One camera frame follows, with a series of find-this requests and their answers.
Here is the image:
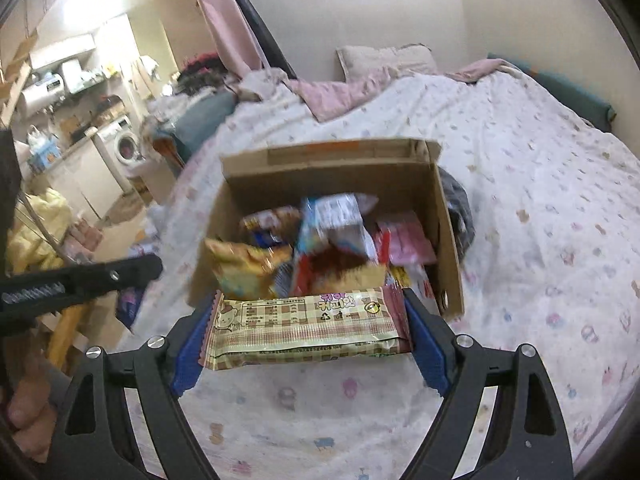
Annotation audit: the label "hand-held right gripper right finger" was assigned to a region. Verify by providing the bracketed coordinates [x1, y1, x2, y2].
[402, 287, 576, 480]

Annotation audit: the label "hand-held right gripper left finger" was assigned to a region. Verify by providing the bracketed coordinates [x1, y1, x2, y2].
[50, 305, 221, 480]

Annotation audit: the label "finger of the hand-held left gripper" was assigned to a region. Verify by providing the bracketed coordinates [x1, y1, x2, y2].
[62, 254, 164, 303]

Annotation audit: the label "yellow snack packet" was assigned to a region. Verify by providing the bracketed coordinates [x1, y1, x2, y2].
[204, 237, 293, 301]

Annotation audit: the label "pink snack packet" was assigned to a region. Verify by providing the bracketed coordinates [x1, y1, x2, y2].
[375, 212, 438, 266]

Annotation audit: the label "tan snack packet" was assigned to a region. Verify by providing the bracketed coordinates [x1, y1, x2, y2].
[300, 250, 388, 296]

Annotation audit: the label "beige checkered snack packet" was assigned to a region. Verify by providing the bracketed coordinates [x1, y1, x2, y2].
[202, 285, 416, 372]

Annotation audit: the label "white zigzag-edged snack packet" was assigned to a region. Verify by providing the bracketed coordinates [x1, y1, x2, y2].
[295, 192, 381, 266]

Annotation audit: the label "blue cartoon snack packet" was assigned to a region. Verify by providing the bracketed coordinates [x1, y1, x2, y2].
[240, 207, 303, 248]

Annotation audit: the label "cardboard box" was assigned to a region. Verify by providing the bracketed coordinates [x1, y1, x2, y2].
[190, 137, 466, 321]

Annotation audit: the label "person's left hand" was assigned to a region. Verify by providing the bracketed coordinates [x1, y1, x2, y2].
[7, 355, 56, 463]

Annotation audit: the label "yellow cloth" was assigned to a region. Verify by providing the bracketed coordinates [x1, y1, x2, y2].
[7, 187, 73, 273]

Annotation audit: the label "white kitchen base cabinets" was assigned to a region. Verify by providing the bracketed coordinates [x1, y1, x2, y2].
[30, 147, 126, 221]

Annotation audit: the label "black cloth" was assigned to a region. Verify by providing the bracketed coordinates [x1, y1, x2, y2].
[0, 129, 23, 276]

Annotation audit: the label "white washing machine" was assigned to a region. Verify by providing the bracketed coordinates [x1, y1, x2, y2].
[94, 115, 148, 193]

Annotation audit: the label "blue cartoon box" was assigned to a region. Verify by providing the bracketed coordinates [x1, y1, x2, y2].
[29, 139, 62, 171]

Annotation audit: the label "grey plaid cloth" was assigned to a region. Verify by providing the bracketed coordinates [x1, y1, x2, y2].
[437, 167, 476, 266]

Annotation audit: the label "teal pillow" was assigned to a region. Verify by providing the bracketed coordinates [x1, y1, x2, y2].
[170, 91, 238, 161]

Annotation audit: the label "printed bed blanket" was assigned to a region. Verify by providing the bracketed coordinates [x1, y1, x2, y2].
[115, 57, 640, 480]

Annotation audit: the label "white water heater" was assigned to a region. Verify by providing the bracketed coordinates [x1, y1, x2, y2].
[19, 76, 68, 117]

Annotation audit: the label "white range hood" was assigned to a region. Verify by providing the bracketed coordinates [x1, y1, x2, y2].
[61, 59, 108, 93]

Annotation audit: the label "pile of clothes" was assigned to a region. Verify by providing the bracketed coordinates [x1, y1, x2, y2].
[177, 52, 236, 96]

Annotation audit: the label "pink quilt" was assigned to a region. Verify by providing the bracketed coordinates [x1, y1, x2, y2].
[285, 57, 521, 123]

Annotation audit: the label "pink curtain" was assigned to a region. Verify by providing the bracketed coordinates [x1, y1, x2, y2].
[185, 0, 266, 78]

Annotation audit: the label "dark grey curtain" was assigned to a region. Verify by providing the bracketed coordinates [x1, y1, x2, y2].
[212, 0, 298, 81]

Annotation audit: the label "beige pillow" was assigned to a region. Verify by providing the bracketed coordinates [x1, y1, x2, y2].
[336, 44, 440, 81]

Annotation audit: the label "long teal cushion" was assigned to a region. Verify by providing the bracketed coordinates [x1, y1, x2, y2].
[487, 52, 615, 133]

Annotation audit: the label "white wall cabinet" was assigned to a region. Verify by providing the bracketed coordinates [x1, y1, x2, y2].
[30, 35, 96, 68]

